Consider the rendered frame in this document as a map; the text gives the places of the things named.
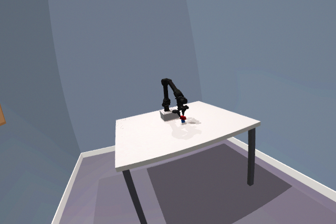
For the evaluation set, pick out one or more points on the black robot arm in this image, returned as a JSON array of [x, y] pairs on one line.
[[177, 93]]

